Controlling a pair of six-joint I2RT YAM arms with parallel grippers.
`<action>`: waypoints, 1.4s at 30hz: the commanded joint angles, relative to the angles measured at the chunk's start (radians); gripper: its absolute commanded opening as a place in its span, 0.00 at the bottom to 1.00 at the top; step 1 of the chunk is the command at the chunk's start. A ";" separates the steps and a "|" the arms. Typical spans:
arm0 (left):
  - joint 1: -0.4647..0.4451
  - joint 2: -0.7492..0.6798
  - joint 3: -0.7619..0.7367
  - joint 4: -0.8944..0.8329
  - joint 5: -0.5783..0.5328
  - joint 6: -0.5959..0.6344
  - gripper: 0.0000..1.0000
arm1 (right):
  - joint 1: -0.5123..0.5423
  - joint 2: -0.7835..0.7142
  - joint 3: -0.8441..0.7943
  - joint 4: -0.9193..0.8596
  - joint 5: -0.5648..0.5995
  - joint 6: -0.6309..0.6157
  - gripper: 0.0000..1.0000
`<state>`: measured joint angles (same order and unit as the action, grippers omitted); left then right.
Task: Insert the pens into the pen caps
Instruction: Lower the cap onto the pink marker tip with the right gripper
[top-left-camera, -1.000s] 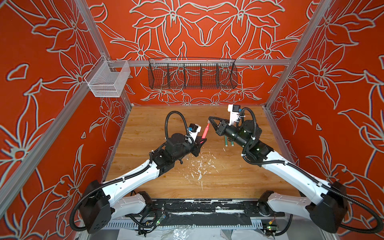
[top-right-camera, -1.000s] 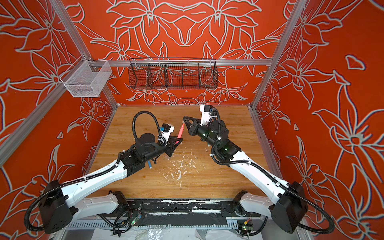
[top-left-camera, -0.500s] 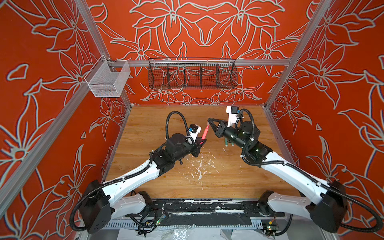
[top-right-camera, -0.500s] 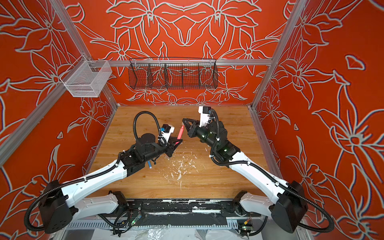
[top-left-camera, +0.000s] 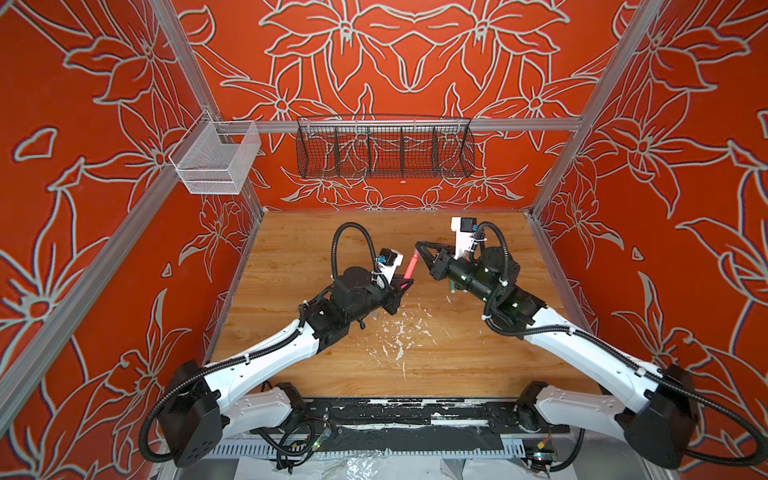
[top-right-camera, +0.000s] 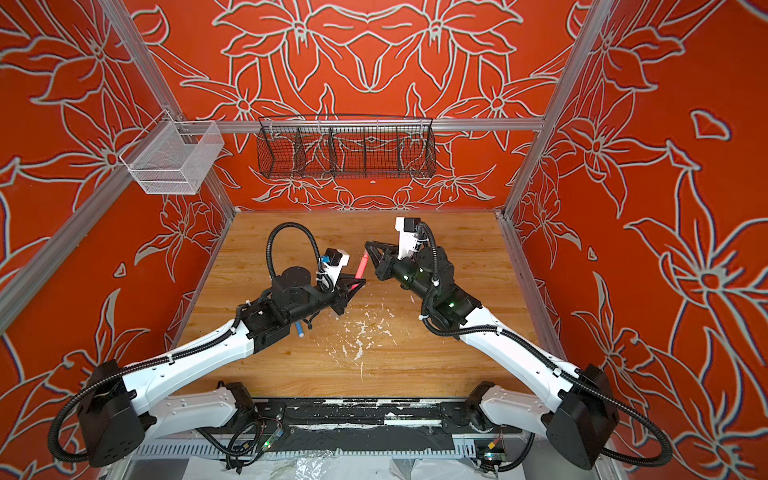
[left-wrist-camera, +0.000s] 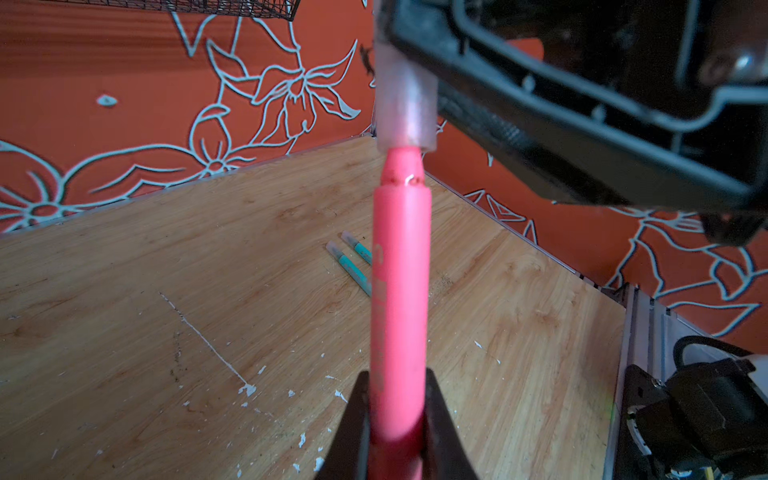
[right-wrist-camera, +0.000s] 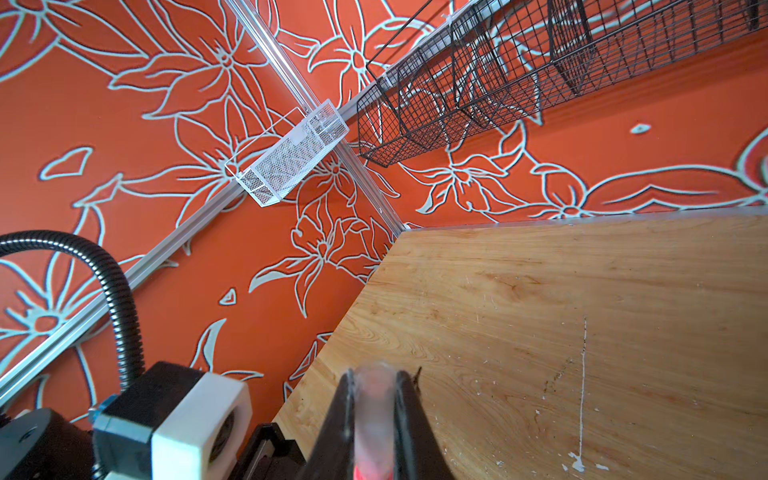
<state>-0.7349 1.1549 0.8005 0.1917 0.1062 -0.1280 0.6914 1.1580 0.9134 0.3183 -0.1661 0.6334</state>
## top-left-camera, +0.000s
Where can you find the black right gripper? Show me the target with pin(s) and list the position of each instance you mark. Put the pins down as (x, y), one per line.
(441, 267)

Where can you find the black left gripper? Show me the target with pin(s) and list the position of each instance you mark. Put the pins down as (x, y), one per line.
(392, 295)

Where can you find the red pen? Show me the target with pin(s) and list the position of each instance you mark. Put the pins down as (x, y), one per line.
(411, 266)

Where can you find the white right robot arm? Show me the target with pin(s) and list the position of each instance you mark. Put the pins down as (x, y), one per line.
(652, 409)

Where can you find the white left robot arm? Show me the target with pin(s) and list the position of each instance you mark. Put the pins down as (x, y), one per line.
(203, 404)

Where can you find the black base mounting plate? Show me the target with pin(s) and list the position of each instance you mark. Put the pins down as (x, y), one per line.
(377, 413)

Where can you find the clear plastic bin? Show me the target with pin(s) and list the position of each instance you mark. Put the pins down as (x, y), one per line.
(216, 157)

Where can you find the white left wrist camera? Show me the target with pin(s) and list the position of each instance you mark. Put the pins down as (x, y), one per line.
(385, 266)

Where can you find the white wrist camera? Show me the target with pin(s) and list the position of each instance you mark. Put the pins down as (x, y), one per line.
(385, 266)
(464, 229)

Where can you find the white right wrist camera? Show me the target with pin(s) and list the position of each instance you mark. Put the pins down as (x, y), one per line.
(464, 229)

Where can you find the black wire basket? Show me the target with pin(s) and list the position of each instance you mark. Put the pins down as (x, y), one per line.
(366, 146)

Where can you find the aluminium frame rails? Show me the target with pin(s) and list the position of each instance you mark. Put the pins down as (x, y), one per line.
(25, 374)

